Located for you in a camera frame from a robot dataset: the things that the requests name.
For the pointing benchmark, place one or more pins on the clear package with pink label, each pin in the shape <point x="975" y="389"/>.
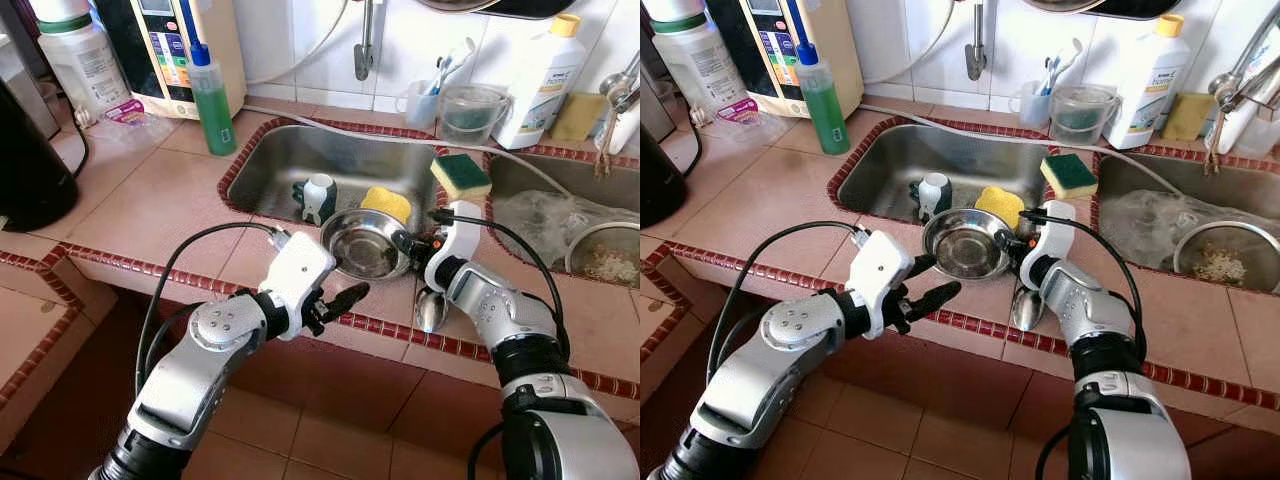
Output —
<point x="740" y="110"/>
<point x="125" y="110"/>

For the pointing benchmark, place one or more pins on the large jar with green band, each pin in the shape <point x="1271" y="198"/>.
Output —
<point x="85" y="70"/>
<point x="700" y="65"/>

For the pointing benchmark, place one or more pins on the thin beige purifier tube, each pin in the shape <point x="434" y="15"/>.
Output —
<point x="310" y="60"/>
<point x="920" y="60"/>

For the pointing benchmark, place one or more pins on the steel spoon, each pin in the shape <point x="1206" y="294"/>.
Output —
<point x="432" y="312"/>
<point x="1027" y="312"/>

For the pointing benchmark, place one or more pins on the black kitchen appliance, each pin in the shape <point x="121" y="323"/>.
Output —
<point x="660" y="185"/>
<point x="30" y="170"/>

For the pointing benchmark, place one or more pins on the white detergent bottle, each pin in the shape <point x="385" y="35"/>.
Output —
<point x="540" y="95"/>
<point x="1148" y="95"/>

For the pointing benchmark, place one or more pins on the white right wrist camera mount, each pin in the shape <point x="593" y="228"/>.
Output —
<point x="1055" y="240"/>
<point x="458" y="240"/>

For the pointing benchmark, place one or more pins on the green and yellow scrub sponge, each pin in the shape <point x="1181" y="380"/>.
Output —
<point x="460" y="175"/>
<point x="1068" y="175"/>

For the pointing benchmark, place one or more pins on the thin chrome purifier tap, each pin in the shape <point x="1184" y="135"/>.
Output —
<point x="365" y="60"/>
<point x="977" y="60"/>

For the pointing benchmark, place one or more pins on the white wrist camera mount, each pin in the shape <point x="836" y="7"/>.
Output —
<point x="300" y="270"/>
<point x="1055" y="240"/>
<point x="458" y="240"/>
<point x="882" y="270"/>

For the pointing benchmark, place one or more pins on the beige water purifier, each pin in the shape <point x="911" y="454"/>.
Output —
<point x="835" y="50"/>
<point x="215" y="50"/>

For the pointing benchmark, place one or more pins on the metal strainer with food scraps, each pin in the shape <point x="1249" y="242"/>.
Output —
<point x="605" y="262"/>
<point x="1220" y="265"/>

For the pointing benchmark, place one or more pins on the hanging dark blue pan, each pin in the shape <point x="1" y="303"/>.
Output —
<point x="1130" y="8"/>
<point x="530" y="8"/>

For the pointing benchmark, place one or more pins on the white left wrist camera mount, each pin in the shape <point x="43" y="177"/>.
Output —
<point x="882" y="270"/>
<point x="300" y="270"/>

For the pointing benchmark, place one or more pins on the plain yellow sponge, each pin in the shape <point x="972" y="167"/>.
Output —
<point x="1188" y="118"/>
<point x="578" y="118"/>

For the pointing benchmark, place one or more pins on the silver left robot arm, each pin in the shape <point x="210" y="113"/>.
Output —
<point x="200" y="370"/>
<point x="780" y="370"/>

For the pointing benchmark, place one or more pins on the stainless steel bowl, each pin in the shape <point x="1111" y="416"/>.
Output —
<point x="360" y="250"/>
<point x="965" y="250"/>

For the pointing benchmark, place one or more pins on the clear plastic bag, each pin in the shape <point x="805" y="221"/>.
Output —
<point x="540" y="215"/>
<point x="1150" y="215"/>

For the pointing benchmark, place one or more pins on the translucent toothbrush cup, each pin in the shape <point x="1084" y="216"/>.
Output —
<point x="1030" y="110"/>
<point x="422" y="110"/>

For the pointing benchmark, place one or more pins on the green dish soap bottle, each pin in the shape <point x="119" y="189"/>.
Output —
<point x="825" y="115"/>
<point x="212" y="115"/>

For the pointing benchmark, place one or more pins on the yellow plastic bowl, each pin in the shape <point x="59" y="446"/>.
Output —
<point x="385" y="203"/>
<point x="1000" y="205"/>

